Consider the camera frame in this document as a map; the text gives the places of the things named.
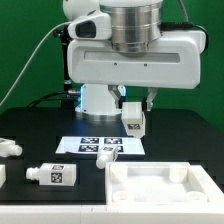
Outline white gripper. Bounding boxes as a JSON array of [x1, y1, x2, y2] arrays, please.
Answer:
[[67, 11, 206, 111]]

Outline white square tabletop part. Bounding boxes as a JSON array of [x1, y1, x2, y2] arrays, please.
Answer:
[[105, 162, 224, 205]]

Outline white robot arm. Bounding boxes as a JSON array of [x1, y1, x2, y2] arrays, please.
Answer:
[[62, 0, 208, 120]]

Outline white marker sheet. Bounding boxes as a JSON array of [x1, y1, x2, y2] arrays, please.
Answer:
[[56, 136, 145, 155]]

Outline white L-shaped fence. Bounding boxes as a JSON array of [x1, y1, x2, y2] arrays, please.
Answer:
[[0, 192, 224, 224]]

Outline white block left edge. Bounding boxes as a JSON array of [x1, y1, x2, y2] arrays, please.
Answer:
[[0, 165, 6, 188]]

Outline black camera stand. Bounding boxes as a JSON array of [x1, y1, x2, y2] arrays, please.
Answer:
[[53, 25, 80, 110]]

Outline black cables on table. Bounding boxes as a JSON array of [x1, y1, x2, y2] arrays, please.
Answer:
[[26, 91, 81, 108]]

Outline grey cable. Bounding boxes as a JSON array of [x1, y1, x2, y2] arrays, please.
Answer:
[[0, 21, 73, 108]]

